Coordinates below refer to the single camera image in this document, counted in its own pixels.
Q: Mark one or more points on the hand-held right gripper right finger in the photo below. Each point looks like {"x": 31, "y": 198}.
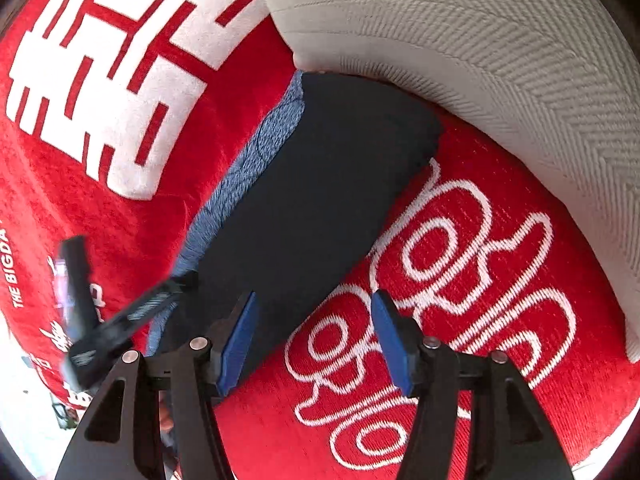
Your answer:
{"x": 392, "y": 345}

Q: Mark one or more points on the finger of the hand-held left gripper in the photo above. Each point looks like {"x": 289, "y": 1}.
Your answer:
{"x": 150, "y": 307}
{"x": 77, "y": 280}

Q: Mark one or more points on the dark pants with blue waistband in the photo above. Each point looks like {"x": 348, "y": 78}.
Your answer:
{"x": 325, "y": 185}

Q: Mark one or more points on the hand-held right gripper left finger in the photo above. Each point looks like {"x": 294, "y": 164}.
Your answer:
{"x": 237, "y": 342}

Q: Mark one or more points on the off-white textured pillow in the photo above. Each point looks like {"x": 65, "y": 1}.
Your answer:
{"x": 475, "y": 60}

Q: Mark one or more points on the red printed blanket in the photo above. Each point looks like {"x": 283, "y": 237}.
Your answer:
{"x": 235, "y": 90}

